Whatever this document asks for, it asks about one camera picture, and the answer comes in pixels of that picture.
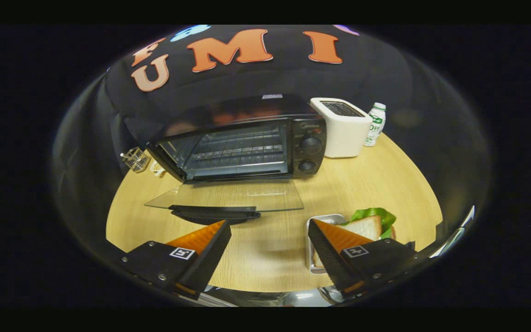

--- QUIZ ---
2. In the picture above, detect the white toaster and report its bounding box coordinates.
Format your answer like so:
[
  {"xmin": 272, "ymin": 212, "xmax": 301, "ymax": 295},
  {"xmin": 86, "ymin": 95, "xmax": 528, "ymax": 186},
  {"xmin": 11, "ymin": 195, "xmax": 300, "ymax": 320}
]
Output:
[{"xmin": 310, "ymin": 97, "xmax": 373, "ymax": 158}]

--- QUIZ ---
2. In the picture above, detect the black toaster oven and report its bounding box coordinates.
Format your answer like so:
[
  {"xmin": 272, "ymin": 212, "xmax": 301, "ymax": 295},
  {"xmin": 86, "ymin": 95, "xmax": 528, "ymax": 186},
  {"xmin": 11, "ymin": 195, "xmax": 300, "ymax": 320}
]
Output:
[{"xmin": 144, "ymin": 94, "xmax": 327, "ymax": 225}]

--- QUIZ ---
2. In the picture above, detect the small white drink bottle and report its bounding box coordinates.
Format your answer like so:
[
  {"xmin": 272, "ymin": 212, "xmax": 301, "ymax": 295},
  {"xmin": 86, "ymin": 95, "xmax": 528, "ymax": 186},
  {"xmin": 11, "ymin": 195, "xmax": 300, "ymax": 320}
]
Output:
[{"xmin": 364, "ymin": 102, "xmax": 387, "ymax": 147}]

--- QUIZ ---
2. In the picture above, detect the lettuce sandwich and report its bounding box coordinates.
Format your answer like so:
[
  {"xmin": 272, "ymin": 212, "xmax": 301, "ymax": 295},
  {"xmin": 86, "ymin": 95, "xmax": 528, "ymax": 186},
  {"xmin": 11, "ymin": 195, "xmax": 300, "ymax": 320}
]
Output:
[{"xmin": 337, "ymin": 207, "xmax": 397, "ymax": 243}]

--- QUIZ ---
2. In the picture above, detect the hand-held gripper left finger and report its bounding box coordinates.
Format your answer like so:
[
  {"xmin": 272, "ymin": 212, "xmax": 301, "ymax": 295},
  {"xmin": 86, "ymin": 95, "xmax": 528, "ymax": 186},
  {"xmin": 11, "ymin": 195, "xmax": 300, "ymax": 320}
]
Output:
[{"xmin": 120, "ymin": 220, "xmax": 232, "ymax": 300}]

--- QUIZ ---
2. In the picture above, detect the small metal tray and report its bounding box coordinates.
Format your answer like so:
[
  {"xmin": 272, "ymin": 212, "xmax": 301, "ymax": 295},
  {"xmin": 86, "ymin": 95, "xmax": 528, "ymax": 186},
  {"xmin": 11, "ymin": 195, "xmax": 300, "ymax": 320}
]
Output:
[{"xmin": 306, "ymin": 214, "xmax": 347, "ymax": 275}]

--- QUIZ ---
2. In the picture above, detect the clear glass cup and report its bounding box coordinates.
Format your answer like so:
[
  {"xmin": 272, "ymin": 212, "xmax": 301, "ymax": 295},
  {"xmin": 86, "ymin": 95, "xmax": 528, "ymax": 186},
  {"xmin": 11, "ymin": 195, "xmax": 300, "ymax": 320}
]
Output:
[{"xmin": 120, "ymin": 147, "xmax": 151, "ymax": 173}]

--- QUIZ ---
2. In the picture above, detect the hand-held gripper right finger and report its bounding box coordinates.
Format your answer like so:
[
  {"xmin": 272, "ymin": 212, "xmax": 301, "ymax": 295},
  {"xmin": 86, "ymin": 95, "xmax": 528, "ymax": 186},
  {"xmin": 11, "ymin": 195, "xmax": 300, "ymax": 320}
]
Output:
[{"xmin": 307, "ymin": 219, "xmax": 417, "ymax": 296}]

